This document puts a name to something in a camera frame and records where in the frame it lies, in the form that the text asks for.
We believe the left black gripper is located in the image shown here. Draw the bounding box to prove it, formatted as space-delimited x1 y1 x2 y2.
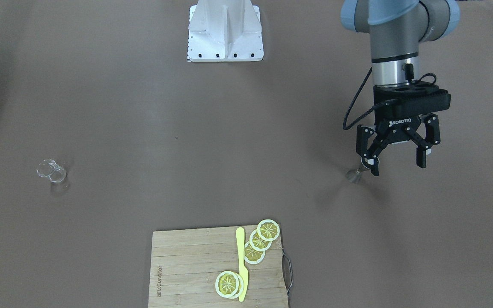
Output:
356 113 441 177

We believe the steel jigger measuring cup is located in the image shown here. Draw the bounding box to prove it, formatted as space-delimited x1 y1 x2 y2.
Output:
345 157 380 184

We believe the clear glass shaker cup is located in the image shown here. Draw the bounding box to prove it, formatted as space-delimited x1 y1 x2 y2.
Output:
36 159 67 184

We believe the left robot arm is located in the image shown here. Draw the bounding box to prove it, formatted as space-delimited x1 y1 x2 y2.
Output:
341 0 460 183

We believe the lemon slice outer end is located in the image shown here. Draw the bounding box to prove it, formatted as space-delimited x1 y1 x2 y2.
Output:
256 219 280 242

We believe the lemon slice middle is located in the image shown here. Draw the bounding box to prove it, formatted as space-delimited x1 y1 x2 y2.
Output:
249 230 272 252

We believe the yellow plastic knife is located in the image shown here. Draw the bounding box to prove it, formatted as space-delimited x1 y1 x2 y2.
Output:
235 227 249 302

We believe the lemon slice inner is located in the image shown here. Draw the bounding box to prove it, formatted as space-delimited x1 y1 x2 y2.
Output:
244 243 266 265

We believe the lemon slice under pair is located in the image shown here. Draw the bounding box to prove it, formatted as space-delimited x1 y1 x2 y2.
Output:
230 273 244 299

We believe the lemon slice top pair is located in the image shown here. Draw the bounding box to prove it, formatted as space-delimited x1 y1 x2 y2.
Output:
214 271 241 299

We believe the wooden cutting board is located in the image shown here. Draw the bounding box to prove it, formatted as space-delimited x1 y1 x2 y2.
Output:
148 226 289 308

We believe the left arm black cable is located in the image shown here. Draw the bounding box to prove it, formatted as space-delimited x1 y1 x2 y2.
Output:
342 68 437 131

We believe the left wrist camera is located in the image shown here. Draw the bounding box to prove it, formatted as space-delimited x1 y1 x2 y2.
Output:
373 82 451 121

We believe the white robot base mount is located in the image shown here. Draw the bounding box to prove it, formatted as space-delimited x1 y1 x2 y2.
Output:
187 0 264 62

